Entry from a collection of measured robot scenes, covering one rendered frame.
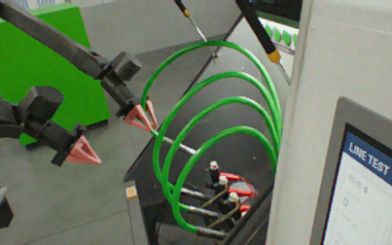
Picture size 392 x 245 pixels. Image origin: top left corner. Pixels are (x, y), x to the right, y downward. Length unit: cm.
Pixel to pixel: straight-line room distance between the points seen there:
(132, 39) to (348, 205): 713
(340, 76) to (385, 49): 8
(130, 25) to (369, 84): 710
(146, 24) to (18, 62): 374
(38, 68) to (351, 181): 390
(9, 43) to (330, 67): 381
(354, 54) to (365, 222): 19
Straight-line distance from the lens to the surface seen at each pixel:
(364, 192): 50
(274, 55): 65
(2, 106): 97
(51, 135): 98
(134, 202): 128
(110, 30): 747
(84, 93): 435
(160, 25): 760
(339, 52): 54
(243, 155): 146
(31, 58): 422
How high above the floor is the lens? 164
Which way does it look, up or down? 24 degrees down
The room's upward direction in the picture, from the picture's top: 11 degrees counter-clockwise
